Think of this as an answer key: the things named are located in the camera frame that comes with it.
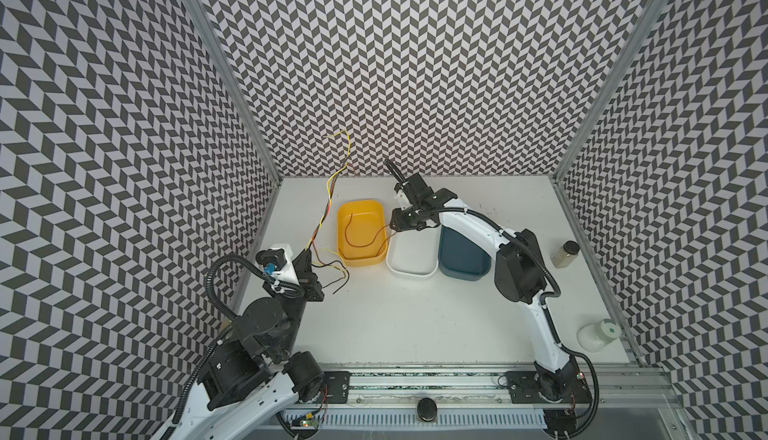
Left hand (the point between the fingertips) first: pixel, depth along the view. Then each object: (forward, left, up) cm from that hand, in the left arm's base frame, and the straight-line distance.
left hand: (312, 252), depth 62 cm
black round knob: (-26, -24, -22) cm, 41 cm away
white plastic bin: (+17, -23, -30) cm, 41 cm away
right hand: (+24, -17, -22) cm, 37 cm away
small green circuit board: (-28, +3, -28) cm, 40 cm away
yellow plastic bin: (+25, -4, -35) cm, 44 cm away
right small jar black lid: (+12, -68, -25) cm, 73 cm away
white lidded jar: (-11, -68, -25) cm, 73 cm away
